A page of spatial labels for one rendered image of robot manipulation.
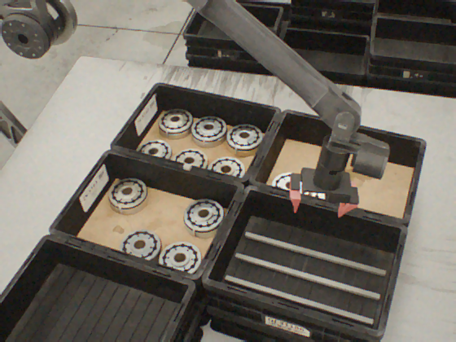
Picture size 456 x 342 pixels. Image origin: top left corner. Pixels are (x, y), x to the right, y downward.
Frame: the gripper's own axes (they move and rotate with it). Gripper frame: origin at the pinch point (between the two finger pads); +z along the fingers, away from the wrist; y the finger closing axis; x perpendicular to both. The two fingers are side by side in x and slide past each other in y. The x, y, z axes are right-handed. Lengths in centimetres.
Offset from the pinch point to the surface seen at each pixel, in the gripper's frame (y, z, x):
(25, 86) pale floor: -137, 115, 176
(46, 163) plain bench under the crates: -77, 42, 46
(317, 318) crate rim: 1.2, 10.3, -20.5
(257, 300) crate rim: -11.1, 11.8, -16.4
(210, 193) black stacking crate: -23.4, 17.7, 18.0
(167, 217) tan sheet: -33.9, 23.8, 13.7
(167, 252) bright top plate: -32.2, 21.2, 0.3
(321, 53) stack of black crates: 21, 55, 150
